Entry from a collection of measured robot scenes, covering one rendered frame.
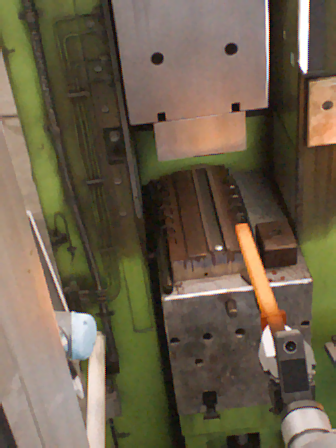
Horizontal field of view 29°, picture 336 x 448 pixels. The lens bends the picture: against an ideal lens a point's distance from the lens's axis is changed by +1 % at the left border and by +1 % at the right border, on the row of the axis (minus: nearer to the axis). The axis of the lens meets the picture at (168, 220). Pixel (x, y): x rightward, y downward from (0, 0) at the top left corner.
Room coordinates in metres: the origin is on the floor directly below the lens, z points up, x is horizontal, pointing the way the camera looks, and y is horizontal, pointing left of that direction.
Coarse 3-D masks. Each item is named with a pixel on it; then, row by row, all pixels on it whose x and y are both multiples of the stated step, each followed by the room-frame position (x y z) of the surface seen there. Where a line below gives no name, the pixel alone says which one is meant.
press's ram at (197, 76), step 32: (128, 0) 1.26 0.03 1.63; (160, 0) 1.27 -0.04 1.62; (192, 0) 1.27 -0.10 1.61; (224, 0) 1.27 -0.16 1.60; (256, 0) 1.27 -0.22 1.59; (128, 32) 1.26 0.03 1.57; (160, 32) 1.27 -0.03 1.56; (192, 32) 1.27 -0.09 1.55; (224, 32) 1.27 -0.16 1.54; (256, 32) 1.27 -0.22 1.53; (128, 64) 1.26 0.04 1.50; (160, 64) 1.27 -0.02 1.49; (192, 64) 1.27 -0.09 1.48; (224, 64) 1.27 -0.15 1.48; (256, 64) 1.27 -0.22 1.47; (128, 96) 1.26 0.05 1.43; (160, 96) 1.27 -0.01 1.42; (192, 96) 1.27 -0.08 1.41; (224, 96) 1.27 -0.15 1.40; (256, 96) 1.27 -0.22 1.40
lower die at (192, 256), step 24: (192, 168) 1.67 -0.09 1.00; (216, 168) 1.67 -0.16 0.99; (192, 192) 1.56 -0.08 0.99; (216, 192) 1.54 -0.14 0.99; (192, 216) 1.44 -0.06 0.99; (240, 216) 1.41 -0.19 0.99; (168, 240) 1.36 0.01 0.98; (192, 240) 1.33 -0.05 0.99; (192, 264) 1.27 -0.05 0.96; (216, 264) 1.27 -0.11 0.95; (240, 264) 1.27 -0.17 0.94
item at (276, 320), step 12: (240, 228) 1.19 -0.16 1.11; (240, 240) 1.15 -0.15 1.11; (252, 240) 1.14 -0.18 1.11; (252, 252) 1.09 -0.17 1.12; (252, 264) 1.05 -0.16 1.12; (252, 276) 1.01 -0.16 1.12; (264, 276) 1.00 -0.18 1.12; (264, 288) 0.96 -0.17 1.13; (264, 300) 0.92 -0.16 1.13; (264, 312) 0.89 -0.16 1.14; (276, 312) 0.88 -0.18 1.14; (264, 324) 0.87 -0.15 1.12; (276, 324) 0.85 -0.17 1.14
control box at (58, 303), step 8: (32, 224) 1.22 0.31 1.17; (32, 232) 1.21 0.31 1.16; (40, 240) 1.20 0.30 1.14; (40, 248) 1.19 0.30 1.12; (40, 256) 1.18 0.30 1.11; (48, 264) 1.18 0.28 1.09; (48, 272) 1.16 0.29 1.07; (48, 280) 1.15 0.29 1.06; (56, 280) 1.16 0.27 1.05; (48, 288) 1.14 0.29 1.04; (56, 288) 1.15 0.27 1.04; (56, 296) 1.14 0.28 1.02; (56, 304) 1.13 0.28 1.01; (64, 304) 1.13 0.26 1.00
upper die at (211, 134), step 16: (240, 112) 1.27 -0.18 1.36; (160, 128) 1.27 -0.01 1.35; (176, 128) 1.27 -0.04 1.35; (192, 128) 1.27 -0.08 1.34; (208, 128) 1.27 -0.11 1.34; (224, 128) 1.27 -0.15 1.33; (240, 128) 1.27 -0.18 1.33; (160, 144) 1.27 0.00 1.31; (176, 144) 1.27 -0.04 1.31; (192, 144) 1.27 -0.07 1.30; (208, 144) 1.27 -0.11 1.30; (224, 144) 1.27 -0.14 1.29; (240, 144) 1.27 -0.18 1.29; (160, 160) 1.27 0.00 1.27
